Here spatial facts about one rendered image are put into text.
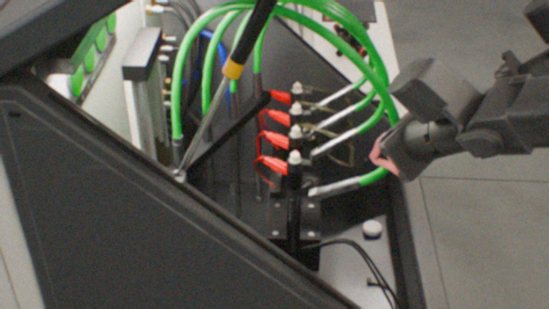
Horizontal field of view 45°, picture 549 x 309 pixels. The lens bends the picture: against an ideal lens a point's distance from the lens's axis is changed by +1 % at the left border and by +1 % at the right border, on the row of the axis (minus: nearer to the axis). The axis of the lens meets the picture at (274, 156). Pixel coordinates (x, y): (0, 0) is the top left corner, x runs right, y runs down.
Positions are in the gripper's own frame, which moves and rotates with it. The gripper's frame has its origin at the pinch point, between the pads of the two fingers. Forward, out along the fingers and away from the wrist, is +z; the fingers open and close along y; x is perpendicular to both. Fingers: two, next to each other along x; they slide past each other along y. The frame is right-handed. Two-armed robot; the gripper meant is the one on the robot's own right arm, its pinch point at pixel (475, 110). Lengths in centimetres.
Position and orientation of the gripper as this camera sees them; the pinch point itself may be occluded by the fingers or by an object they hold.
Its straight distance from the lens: 111.9
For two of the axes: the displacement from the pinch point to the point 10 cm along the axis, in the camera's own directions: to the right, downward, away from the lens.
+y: -6.6, -7.1, -2.4
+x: -3.1, 5.4, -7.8
